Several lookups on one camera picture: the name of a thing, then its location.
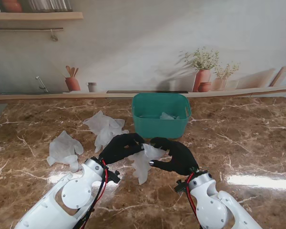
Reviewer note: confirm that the teal plastic basket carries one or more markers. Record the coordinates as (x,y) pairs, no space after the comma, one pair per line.
(159,128)

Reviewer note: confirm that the terracotta utensil pot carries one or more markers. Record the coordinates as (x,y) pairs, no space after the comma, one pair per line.
(72,84)

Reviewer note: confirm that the metal wall rail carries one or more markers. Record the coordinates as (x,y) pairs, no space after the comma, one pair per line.
(26,28)

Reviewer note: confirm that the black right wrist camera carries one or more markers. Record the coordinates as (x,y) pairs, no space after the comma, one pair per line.
(180,186)

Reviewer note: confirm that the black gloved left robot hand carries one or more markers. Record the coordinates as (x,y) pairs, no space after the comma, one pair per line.
(119,149)

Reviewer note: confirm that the row of glass jars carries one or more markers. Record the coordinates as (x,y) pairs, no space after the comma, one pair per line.
(50,6)

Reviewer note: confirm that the wooden wall shelf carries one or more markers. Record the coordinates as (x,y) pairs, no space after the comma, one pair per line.
(38,16)

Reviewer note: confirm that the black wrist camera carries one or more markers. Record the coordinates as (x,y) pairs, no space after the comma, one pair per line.
(180,186)
(115,177)

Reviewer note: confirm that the small round terracotta pot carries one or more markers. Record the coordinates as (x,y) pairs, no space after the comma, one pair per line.
(204,87)

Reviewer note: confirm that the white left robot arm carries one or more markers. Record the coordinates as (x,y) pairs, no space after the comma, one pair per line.
(62,202)

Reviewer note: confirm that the terracotta pot on shelf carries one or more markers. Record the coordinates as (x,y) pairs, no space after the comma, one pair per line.
(13,6)

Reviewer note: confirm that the metal rail hook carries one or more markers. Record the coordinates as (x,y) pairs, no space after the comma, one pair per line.
(52,33)

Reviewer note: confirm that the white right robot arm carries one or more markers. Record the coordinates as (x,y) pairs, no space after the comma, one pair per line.
(212,205)

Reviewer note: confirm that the glass vase with flowers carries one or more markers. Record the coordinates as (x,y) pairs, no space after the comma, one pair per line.
(219,84)

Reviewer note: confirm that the long wooden ledge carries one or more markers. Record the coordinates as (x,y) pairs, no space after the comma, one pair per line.
(62,95)

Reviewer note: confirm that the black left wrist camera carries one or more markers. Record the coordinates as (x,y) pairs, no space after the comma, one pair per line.
(115,177)

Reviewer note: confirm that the metal faucet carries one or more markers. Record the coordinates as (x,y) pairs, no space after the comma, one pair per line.
(41,83)

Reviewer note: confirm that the tall terracotta vase with plant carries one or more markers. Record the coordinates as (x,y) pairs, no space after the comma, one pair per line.
(202,80)

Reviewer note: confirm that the grey mug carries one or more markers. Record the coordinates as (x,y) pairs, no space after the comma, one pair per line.
(92,87)

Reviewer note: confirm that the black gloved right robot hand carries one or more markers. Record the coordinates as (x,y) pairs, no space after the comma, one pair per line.
(181,159)

